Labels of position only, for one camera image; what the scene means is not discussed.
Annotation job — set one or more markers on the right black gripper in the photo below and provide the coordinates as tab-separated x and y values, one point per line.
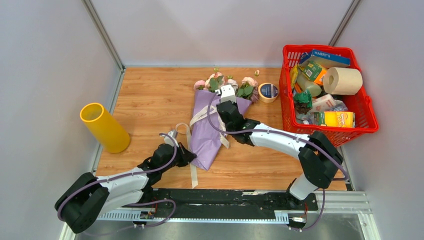
235	104

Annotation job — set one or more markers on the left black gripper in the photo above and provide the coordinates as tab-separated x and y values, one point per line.
186	156

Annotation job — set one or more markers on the purple pink wrapping paper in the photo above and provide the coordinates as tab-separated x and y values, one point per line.
204	98

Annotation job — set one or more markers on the cream ribbon with gold text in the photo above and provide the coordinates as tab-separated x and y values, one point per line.
204	138

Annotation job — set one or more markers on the pink flower bunch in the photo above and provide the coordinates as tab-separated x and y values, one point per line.
248	88

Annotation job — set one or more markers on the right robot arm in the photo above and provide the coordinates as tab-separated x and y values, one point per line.
319	158

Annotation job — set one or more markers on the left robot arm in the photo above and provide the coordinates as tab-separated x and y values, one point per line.
90	197

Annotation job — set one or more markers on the yellow cylindrical vase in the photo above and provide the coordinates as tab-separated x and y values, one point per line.
105	128

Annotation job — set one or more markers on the masking tape roll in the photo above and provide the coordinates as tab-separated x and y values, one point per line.
268	92

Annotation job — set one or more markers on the green crumpled wrapper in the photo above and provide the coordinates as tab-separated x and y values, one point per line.
303	102

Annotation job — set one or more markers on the pale green bottle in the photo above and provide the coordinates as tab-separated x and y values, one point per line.
305	84

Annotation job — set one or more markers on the green orange box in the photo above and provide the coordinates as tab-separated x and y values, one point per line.
314	72

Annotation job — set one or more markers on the white plastic package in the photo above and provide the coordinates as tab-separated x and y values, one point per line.
323	103

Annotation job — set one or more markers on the yellow sponge pack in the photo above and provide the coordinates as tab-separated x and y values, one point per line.
337	119

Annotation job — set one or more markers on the blue Harry's box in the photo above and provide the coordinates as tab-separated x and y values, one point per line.
325	59

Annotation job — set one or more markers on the beige paper towel roll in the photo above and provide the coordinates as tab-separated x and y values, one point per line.
342	81

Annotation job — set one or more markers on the red plastic basket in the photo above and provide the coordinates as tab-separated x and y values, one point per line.
361	104

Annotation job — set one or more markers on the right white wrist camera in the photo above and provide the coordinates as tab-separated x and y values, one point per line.
227	94

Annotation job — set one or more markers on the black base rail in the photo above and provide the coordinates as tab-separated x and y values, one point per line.
224	204

